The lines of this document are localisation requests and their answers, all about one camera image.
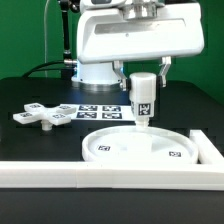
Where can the white sheet with markers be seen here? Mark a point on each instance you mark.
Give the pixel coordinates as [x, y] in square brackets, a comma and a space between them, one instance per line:
[102, 112]

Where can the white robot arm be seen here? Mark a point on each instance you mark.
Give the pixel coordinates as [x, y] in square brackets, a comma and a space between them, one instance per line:
[100, 76]

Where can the white cross-shaped table base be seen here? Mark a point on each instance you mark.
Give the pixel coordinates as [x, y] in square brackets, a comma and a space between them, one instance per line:
[48, 117]

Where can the white L-shaped border fence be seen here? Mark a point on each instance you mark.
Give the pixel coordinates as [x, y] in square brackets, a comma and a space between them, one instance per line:
[207, 174]

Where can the white round table top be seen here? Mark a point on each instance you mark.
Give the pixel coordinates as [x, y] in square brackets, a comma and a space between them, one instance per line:
[134, 144]

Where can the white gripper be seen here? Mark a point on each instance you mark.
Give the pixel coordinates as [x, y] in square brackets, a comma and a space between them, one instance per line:
[104, 35]

